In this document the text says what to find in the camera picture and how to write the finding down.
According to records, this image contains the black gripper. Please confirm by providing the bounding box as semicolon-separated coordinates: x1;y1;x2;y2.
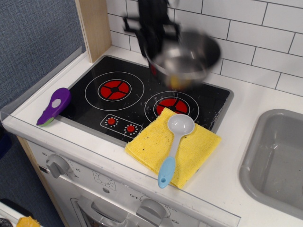
123;4;180;58

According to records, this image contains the stainless steel pot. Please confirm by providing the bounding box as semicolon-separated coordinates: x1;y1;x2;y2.
144;30;221;90

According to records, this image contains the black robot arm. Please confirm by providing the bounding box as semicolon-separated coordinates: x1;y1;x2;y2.
123;0;180;58

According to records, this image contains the yellow cloth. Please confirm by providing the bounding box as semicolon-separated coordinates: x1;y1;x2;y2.
125;108;221;189

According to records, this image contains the black toy stove top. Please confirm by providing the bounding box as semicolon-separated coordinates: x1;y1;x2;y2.
58;56;234;147

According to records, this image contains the purple toy eggplant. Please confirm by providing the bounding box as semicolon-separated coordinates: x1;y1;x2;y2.
36;87;71;126

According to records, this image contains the grey left oven knob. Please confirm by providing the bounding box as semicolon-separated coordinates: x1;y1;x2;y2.
46;154;70;179

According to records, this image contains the grey oven knob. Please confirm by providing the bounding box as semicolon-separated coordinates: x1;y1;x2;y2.
136;199;168;227
46;154;70;179

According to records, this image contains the white toy oven front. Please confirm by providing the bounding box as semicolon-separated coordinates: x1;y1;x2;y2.
28;142;240;227

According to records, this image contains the grey right oven knob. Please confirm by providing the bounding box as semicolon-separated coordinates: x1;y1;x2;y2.
136;199;168;227

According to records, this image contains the grey sink basin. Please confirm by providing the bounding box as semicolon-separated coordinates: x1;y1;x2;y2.
239;109;303;219

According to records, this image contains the yellow object at corner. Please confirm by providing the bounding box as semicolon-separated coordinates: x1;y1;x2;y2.
16;216;41;227

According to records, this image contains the wooden side post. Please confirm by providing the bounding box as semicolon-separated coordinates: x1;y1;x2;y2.
75;0;112;63

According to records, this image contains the grey ladle with blue handle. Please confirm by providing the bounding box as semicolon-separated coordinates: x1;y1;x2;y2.
158;114;195;189

